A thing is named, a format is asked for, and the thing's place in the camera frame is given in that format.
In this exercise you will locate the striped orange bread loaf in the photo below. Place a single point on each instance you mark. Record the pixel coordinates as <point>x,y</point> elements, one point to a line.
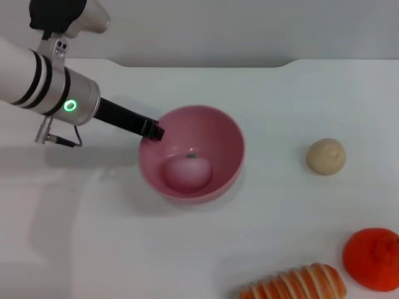
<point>296,283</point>

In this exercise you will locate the pink plush peach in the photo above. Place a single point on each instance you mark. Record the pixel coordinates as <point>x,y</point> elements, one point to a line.
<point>188,172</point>

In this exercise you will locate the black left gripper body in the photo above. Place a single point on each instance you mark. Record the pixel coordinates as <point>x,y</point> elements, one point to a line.
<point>121,118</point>

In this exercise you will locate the orange plush tangerine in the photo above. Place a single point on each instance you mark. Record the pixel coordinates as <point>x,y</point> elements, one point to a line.
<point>368,264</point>

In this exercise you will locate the beige plush ball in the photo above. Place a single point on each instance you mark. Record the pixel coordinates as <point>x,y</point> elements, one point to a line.
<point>325,157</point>

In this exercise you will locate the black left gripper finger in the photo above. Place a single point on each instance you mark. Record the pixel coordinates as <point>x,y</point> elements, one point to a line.
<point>154,130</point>

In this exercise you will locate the pink plastic bowl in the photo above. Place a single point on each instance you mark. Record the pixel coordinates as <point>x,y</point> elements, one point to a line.
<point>199,137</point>

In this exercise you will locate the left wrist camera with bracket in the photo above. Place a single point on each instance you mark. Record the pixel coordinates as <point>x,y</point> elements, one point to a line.
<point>62,21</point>

